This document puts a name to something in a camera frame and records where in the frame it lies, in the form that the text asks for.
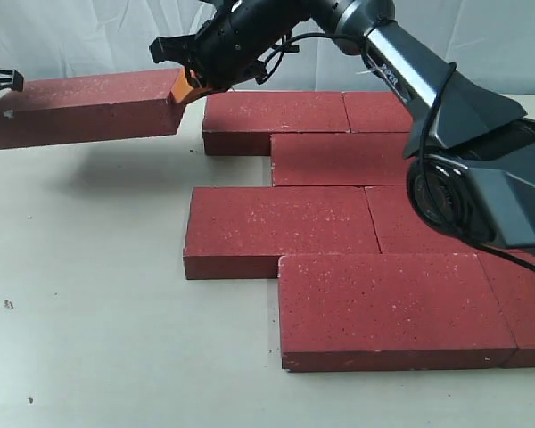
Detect red brick row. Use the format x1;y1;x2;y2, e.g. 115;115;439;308
365;185;479;254
479;254;535;369
278;254;517;372

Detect red brick middle row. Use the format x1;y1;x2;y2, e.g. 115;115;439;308
365;185;479;254

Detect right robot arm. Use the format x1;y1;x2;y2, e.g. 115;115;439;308
149;1;535;271

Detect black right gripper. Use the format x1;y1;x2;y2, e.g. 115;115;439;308
149;0;309;105

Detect red brick front right row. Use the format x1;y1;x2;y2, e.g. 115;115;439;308
479;254;535;369

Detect red brick front left row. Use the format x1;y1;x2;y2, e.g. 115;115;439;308
278;254;517;372

